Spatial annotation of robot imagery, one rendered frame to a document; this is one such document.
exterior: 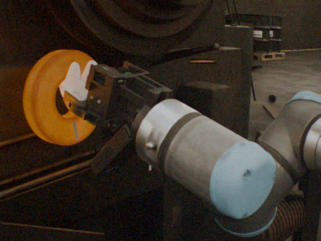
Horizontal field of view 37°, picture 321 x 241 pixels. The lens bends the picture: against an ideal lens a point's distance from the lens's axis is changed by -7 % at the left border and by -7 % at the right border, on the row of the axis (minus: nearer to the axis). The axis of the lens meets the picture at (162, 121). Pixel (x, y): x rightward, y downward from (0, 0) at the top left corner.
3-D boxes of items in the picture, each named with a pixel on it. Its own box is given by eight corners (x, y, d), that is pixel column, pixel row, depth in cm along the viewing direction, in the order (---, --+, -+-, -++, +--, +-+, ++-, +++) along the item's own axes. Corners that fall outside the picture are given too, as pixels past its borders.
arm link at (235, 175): (243, 233, 62) (226, 209, 54) (173, 188, 69) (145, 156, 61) (285, 176, 64) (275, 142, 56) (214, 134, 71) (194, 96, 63)
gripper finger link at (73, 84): (67, 51, 78) (103, 72, 73) (60, 85, 81) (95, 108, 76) (51, 53, 76) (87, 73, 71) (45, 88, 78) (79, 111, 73)
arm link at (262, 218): (298, 197, 74) (290, 165, 64) (249, 253, 73) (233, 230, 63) (256, 165, 80) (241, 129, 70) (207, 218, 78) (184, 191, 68)
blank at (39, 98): (15, 59, 74) (27, 60, 71) (89, 41, 85) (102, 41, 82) (29, 155, 78) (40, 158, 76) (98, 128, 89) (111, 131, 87)
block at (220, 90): (172, 183, 121) (175, 82, 115) (192, 176, 127) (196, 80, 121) (208, 194, 114) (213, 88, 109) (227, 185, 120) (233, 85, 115)
